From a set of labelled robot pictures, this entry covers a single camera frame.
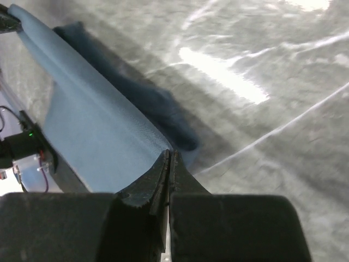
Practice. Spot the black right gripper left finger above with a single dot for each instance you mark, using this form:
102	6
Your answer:
126	226

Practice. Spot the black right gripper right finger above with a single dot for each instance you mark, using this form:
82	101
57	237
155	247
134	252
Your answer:
230	227

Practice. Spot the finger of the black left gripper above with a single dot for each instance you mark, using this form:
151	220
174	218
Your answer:
8	23

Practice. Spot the blue-grey t shirt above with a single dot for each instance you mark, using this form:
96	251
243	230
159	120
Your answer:
108	128

